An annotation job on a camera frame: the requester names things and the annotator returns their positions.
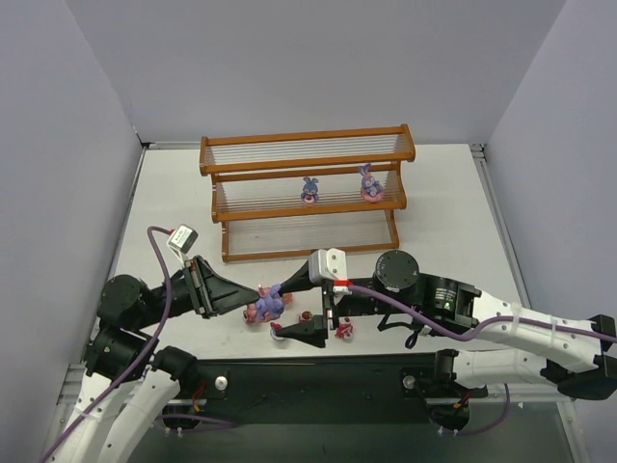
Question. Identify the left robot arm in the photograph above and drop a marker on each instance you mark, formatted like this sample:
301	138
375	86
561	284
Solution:
129	379

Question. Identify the wooden three-tier shelf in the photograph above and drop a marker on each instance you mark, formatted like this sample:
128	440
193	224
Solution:
283	195

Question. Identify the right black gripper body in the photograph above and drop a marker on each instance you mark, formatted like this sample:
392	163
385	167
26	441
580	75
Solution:
329	309

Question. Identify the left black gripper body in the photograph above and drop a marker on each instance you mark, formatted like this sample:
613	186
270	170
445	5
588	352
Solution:
199	287

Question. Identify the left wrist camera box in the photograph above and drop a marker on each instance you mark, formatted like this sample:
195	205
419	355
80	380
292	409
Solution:
182	239

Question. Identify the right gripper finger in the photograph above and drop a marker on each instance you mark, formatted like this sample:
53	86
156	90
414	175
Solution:
300	281
312	333

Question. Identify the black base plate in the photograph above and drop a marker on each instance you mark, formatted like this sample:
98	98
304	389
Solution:
366	389

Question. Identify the purple bunny sitting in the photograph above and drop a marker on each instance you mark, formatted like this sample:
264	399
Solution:
371	189

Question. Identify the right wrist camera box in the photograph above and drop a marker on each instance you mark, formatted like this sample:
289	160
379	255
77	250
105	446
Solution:
327	265

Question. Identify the red bear on cake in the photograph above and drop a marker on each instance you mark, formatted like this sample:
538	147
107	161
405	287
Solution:
305	316

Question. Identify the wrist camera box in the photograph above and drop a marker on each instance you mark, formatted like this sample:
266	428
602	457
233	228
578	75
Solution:
327	265
182	239

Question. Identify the pink bear with cream hat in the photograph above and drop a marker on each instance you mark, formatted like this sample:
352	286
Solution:
345	329

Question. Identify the purple bunny holding cake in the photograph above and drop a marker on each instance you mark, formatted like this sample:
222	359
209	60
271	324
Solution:
310	191

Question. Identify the blue red cupcake toy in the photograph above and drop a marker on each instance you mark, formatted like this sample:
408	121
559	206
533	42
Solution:
275	332

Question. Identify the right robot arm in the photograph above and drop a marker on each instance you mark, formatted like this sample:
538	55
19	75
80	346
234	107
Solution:
531	347

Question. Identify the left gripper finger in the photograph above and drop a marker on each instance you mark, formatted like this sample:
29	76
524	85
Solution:
215	283
221	301

